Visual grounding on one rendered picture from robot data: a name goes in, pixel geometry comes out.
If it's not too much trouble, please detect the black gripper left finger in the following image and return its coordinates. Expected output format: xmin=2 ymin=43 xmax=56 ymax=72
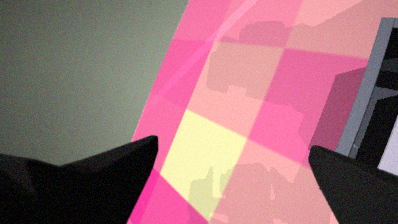
xmin=0 ymin=135 xmax=159 ymax=224

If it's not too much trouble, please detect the pale lilac plate with hole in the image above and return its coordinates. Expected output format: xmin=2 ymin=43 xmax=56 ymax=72
xmin=372 ymin=99 xmax=398 ymax=175

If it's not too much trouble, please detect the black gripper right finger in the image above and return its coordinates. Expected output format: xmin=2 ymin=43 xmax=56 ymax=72
xmin=308 ymin=145 xmax=398 ymax=224

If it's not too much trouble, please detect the grey open box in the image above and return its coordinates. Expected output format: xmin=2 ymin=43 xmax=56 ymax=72
xmin=335 ymin=17 xmax=398 ymax=165

